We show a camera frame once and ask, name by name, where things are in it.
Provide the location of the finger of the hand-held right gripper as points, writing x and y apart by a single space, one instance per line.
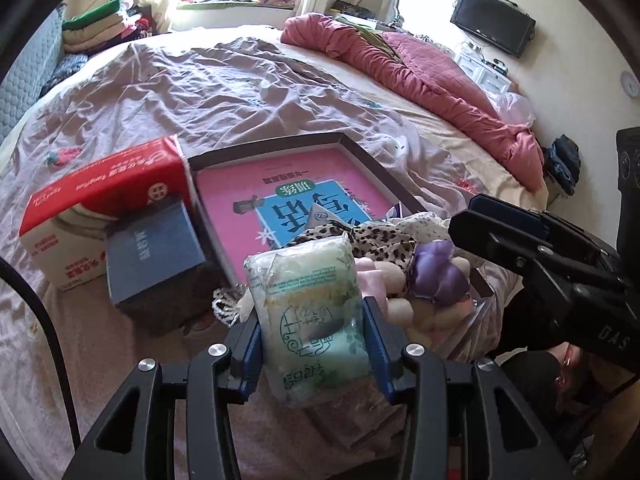
510 212
490 242

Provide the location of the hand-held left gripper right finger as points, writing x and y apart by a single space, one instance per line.
380 355

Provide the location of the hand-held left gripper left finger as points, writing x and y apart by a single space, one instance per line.
250 355

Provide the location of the purple cloth toy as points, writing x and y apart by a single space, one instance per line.
437 275

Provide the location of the white green tissue pack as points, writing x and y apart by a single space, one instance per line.
310 300

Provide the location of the dark framed tray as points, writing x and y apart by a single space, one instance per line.
265 148

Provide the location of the white patterned cloth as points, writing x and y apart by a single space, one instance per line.
430 225

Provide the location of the cream plush toy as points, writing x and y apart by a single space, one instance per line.
395 287

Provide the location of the dark blue clothes bundle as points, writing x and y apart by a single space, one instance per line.
565 160

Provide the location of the clear plastic bag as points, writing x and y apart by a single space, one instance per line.
515 107

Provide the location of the leopard print cloth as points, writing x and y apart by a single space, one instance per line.
380 245

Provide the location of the navy blue box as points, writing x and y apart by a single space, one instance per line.
150 255

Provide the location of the pink comforter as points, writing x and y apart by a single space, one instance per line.
440 85

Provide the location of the white drawer cabinet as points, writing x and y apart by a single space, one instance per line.
482 67

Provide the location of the blue and white packet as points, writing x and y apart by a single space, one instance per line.
320 215

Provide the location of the pink book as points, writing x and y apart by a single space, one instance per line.
310 180

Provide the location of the black television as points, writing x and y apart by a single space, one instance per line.
492 22

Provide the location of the red and white tissue box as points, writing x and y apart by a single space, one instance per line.
100 185

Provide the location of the green cloth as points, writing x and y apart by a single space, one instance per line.
370 34

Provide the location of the purple patterned quilt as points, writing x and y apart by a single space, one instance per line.
200 100

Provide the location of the cream bed sheet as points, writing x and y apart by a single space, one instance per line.
240 31

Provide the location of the dark speckled cloth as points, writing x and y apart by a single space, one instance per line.
65 70

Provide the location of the pink and red folded clothes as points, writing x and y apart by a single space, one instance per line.
135 20

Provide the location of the beige folded blanket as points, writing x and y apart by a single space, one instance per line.
95 34

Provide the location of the grey quilted headboard cover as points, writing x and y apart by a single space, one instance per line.
25 75

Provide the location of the green folded blanket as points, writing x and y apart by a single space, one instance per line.
92 12

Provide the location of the white wall clock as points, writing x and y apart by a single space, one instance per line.
631 82

